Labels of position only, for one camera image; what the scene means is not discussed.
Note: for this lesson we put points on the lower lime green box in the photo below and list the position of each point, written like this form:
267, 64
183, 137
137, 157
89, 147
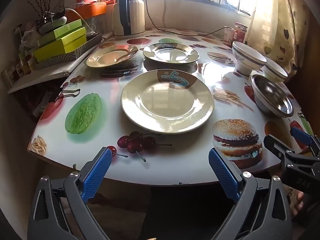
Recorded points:
63, 45

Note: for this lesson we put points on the red-lidded sauce jar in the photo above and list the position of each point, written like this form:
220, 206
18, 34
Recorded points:
239, 32

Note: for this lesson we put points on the large white blue-striped bowl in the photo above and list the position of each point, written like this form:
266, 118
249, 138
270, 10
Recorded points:
247, 59

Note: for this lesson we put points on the white side shelf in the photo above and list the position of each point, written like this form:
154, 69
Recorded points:
53, 72

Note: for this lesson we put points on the black binder clip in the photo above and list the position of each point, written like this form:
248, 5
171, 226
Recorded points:
66, 90

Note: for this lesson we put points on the cream electric kettle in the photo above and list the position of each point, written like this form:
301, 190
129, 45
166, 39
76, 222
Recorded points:
128, 18

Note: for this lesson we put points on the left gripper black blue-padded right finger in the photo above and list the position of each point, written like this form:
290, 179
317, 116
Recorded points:
260, 209

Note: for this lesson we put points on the chevron patterned tray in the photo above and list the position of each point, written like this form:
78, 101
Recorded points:
72, 56

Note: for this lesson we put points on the cream plate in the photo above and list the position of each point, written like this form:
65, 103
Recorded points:
172, 53
110, 56
167, 101

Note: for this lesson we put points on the stainless steel bowl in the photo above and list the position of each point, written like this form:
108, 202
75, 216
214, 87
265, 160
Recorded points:
270, 98

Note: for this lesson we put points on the white small container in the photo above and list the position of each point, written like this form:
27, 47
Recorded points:
229, 34

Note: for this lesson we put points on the upper green box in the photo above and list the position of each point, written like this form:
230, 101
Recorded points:
59, 32

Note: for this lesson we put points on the fruit printed tablecloth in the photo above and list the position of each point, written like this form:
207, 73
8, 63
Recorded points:
73, 129

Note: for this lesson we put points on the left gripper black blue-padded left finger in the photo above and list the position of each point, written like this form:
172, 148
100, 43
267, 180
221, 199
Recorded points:
47, 219

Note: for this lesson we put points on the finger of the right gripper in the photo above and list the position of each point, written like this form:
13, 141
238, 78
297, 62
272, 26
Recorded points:
310, 141
284, 153

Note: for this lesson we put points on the small white blue-striped bowl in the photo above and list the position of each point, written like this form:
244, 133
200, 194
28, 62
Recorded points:
274, 71

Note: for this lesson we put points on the heart patterned curtain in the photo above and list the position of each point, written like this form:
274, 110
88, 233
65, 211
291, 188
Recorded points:
278, 30

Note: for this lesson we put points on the grey oval device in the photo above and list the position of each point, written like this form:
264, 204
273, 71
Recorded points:
52, 25

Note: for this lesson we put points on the orange box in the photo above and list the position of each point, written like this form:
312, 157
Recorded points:
86, 11

